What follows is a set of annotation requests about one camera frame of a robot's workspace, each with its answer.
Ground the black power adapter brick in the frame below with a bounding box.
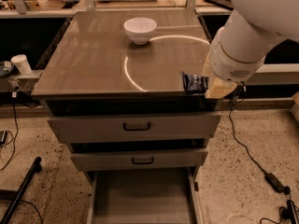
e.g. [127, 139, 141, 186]
[264, 173, 284, 193]

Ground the bottom grey open drawer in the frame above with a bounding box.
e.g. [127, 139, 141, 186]
[87, 168, 202, 224]

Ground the grey drawer cabinet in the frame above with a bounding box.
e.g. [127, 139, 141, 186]
[31, 8, 232, 224]

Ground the black pole on floor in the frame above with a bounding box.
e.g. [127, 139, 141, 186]
[0, 157, 41, 224]

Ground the blue rxbar blueberry wrapper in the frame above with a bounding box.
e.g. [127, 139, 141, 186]
[182, 73, 209, 94]

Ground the white ceramic bowl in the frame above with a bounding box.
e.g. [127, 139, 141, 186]
[123, 18, 157, 45]

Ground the black cable left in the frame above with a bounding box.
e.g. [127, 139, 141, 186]
[0, 91, 20, 172]

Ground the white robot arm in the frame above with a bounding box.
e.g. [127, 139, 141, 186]
[203, 0, 299, 98]

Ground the top grey drawer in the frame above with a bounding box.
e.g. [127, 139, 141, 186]
[49, 112, 221, 144]

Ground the white paper cup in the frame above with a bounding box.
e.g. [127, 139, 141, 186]
[11, 54, 32, 75]

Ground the middle grey drawer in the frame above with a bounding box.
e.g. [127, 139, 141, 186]
[71, 148, 208, 172]

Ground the black plug bottom right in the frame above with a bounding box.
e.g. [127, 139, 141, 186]
[282, 200, 299, 224]

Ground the black power cable right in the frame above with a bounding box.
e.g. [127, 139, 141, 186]
[228, 81, 268, 175]

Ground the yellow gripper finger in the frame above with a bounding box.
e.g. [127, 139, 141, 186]
[202, 56, 212, 77]
[205, 77, 237, 99]

